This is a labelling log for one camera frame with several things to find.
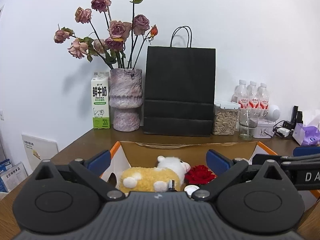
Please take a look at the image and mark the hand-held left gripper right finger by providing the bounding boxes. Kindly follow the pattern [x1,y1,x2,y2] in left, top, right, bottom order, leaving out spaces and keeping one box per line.
[191,149,285,202]

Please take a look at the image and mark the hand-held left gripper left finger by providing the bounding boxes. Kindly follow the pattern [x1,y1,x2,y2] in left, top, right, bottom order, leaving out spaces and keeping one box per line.
[34,149,126,201]

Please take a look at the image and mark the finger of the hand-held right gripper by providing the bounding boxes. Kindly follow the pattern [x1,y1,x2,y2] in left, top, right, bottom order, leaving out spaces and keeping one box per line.
[293,146,320,157]
[251,154,320,172]

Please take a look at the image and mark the red rose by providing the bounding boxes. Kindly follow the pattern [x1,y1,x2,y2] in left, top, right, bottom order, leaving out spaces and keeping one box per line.
[184,164,216,186]

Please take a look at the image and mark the red cardboard box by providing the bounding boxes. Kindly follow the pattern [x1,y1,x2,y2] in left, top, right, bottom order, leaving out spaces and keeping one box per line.
[100,141,320,200]

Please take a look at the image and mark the white flip-top cap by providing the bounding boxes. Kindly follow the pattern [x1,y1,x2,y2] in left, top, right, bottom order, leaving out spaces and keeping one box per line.
[184,185,200,199]

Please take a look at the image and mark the yellow white sheep plush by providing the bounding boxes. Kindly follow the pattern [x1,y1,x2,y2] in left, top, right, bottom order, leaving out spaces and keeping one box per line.
[118,156,192,193]

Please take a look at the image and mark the wooden desktop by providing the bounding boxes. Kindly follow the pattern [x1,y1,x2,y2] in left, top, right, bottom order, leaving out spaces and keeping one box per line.
[0,127,320,240]

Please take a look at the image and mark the purple tissue pack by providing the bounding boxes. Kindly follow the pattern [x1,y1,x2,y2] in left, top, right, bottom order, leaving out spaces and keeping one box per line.
[292,114,320,147]

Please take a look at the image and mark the black small device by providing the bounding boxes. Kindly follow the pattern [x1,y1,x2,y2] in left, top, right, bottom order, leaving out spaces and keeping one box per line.
[291,105,303,125]

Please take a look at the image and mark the clear seed container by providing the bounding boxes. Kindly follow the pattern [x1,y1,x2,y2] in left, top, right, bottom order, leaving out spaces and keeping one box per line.
[212,100,240,136]

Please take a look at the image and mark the clear drinking glass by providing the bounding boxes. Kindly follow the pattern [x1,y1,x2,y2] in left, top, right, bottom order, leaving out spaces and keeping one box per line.
[238,107,260,140]

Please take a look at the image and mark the white printed tin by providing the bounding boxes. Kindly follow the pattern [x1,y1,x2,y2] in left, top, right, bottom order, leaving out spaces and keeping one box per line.
[253,119,275,138]

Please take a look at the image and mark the white round device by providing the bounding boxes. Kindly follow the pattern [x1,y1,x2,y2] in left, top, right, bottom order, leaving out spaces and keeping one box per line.
[265,104,280,120]

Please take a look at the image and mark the green white milk carton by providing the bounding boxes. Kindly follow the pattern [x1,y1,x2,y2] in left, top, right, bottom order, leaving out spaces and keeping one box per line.
[90,71,111,130]

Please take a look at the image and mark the red label water bottle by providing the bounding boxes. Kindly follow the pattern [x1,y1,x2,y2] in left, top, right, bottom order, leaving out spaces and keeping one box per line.
[231,79,249,109]
[247,81,259,109]
[257,82,270,110]

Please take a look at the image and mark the purple mottled vase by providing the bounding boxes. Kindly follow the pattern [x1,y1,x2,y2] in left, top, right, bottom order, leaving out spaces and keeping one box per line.
[109,68,143,132]

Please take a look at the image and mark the black paper bag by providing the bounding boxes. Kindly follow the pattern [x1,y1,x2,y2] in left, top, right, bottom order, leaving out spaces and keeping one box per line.
[143,26,216,137]

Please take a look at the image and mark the white printed box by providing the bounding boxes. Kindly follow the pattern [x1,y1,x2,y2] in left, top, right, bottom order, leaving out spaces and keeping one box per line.
[1,162,28,193]

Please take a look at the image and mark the blue printed box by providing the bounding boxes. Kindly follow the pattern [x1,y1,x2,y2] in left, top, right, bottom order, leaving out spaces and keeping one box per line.
[0,159,12,193]

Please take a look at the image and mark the dried pink roses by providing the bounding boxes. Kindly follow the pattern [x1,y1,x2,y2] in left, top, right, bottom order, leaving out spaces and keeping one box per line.
[54,0,159,70]

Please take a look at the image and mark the white charger with cables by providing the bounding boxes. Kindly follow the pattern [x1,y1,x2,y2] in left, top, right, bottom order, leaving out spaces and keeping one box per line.
[272,120,294,139]

